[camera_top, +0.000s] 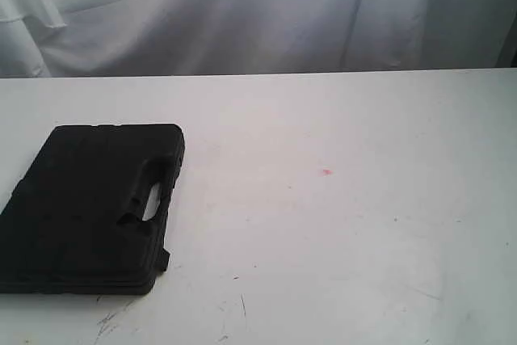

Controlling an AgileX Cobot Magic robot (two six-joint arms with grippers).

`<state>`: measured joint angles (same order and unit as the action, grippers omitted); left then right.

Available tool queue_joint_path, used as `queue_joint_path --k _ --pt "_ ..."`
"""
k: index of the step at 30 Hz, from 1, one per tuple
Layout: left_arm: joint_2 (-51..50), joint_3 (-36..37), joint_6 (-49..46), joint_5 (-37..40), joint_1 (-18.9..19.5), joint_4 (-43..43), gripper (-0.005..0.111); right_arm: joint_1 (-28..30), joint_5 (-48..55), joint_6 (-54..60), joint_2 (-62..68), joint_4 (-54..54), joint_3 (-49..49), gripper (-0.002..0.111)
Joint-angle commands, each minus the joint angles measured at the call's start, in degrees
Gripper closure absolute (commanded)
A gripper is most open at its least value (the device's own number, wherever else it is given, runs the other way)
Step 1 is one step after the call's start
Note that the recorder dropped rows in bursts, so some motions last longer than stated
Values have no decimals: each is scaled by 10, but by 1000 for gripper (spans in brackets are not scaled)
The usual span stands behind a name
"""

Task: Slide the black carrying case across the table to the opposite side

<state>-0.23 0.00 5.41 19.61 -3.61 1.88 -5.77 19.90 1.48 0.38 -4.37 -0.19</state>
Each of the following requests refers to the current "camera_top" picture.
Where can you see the white backdrop curtain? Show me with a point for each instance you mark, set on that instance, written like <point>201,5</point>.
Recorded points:
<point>108,38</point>

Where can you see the black plastic tool case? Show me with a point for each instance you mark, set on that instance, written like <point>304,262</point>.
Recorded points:
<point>89,215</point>

